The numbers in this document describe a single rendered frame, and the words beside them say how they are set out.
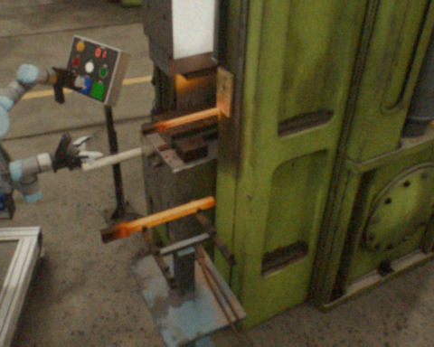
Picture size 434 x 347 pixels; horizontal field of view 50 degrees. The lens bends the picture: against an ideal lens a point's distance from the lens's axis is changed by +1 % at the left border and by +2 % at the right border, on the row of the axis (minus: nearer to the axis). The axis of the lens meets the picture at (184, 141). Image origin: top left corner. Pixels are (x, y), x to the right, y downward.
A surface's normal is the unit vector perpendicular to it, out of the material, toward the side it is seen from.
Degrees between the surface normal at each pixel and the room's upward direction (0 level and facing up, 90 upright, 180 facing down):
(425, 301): 0
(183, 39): 90
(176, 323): 0
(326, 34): 89
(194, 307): 0
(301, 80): 89
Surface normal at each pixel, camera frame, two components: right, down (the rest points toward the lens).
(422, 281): -0.01, -0.83
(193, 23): 0.45, 0.50
